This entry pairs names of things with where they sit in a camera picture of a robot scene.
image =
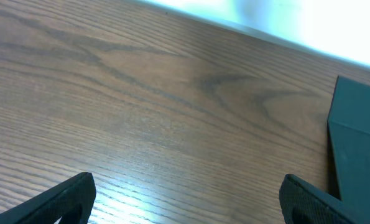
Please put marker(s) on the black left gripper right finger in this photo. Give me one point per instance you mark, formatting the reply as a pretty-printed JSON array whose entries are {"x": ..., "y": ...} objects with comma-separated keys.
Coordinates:
[{"x": 303, "y": 203}]

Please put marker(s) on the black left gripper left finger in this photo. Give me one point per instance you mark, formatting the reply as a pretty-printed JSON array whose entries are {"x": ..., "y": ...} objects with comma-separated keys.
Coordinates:
[{"x": 69, "y": 202}]

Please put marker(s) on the dark green open box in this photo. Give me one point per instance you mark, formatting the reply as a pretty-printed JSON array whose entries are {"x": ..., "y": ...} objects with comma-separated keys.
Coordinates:
[{"x": 349, "y": 129}]

